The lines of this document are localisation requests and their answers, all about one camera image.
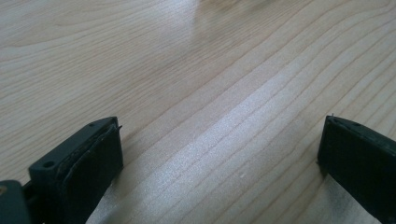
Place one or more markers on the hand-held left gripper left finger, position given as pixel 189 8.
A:
pixel 81 167

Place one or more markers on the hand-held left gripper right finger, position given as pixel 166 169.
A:
pixel 358 158

